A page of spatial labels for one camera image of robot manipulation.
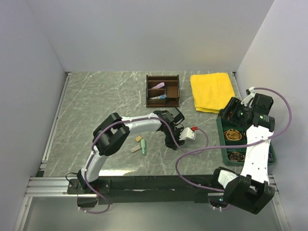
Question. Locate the white aluminium table rail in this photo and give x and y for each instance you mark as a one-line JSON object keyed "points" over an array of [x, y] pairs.
{"points": [[48, 146]]}

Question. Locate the yellow folded cloth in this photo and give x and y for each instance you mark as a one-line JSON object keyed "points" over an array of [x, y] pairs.
{"points": [[211, 92]]}

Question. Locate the beige rectangular eraser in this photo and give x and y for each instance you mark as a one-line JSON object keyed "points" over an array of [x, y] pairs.
{"points": [[135, 149]]}

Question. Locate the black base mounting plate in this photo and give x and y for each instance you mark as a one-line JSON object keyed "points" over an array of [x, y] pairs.
{"points": [[201, 181]]}

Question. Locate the yellow rubber bands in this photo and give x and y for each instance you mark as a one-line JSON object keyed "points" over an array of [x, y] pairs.
{"points": [[233, 135]]}

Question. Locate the brown wooden desk organizer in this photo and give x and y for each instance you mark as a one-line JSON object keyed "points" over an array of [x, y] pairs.
{"points": [[171, 90]]}

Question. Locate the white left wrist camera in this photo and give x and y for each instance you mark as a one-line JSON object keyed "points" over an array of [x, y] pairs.
{"points": [[187, 134]]}

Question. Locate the front aluminium frame rail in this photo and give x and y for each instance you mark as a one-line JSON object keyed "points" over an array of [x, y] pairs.
{"points": [[48, 186]]}

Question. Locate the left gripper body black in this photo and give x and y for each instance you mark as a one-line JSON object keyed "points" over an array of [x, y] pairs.
{"points": [[176, 132]]}

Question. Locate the green compartment tray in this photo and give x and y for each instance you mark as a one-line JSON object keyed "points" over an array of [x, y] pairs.
{"points": [[233, 146]]}

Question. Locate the brown rubber bands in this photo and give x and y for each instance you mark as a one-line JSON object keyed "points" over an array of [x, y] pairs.
{"points": [[236, 156]]}

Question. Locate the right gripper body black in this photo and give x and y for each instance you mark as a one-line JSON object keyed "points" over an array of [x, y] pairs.
{"points": [[240, 115]]}

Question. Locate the blue cap white marker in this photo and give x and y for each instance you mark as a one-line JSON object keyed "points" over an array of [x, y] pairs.
{"points": [[161, 97]]}

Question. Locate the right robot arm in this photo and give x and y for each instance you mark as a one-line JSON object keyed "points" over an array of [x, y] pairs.
{"points": [[250, 190]]}

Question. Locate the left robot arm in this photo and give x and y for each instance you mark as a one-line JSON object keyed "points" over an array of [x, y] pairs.
{"points": [[110, 135]]}

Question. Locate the pink eraser stick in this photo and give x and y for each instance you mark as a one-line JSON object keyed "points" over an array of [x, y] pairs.
{"points": [[160, 85]]}

